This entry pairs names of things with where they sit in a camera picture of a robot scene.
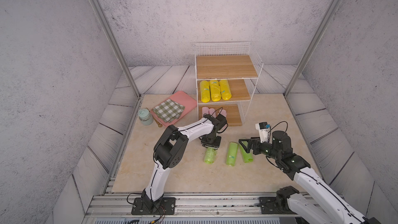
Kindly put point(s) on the mint green bottle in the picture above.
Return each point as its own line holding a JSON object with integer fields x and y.
{"x": 145, "y": 116}

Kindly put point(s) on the pink tray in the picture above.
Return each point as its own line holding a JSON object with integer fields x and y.
{"x": 182, "y": 98}

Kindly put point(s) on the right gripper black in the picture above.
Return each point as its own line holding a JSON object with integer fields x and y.
{"x": 251, "y": 141}

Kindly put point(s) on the green checkered cloth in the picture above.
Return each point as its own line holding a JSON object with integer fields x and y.
{"x": 168, "y": 110}

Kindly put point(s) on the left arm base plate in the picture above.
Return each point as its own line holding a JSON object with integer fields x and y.
{"x": 162, "y": 206}

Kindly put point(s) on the left aluminium frame post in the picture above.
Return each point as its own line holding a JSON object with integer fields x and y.
{"x": 114, "y": 44}

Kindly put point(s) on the aluminium mounting rail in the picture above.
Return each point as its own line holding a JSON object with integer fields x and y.
{"x": 247, "y": 208}

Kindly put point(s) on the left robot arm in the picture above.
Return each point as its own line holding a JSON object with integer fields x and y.
{"x": 170, "y": 148}

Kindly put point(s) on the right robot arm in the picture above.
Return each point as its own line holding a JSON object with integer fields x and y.
{"x": 332, "y": 208}

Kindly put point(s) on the right aluminium frame post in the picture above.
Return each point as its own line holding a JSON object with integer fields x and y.
{"x": 300, "y": 24}

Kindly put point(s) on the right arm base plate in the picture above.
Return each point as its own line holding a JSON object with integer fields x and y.
{"x": 274, "y": 205}

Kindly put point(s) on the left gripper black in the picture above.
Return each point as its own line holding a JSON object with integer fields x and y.
{"x": 216, "y": 146}

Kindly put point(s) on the small brass object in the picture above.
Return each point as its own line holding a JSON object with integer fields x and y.
{"x": 158, "y": 123}

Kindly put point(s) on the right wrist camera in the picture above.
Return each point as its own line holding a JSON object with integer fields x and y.
{"x": 264, "y": 131}

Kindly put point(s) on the pink bag roll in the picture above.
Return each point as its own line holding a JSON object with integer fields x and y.
{"x": 205, "y": 111}
{"x": 212, "y": 111}
{"x": 224, "y": 113}

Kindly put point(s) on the aluminium frame post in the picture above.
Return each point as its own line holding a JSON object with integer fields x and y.
{"x": 114, "y": 44}
{"x": 300, "y": 24}

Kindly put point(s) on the yellow bag roll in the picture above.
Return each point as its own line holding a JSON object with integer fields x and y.
{"x": 226, "y": 93}
{"x": 215, "y": 90}
{"x": 205, "y": 91}

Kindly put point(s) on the light green bag roll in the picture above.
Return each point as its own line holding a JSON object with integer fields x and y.
{"x": 210, "y": 155}

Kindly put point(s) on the white wire wooden shelf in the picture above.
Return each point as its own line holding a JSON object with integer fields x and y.
{"x": 226, "y": 75}

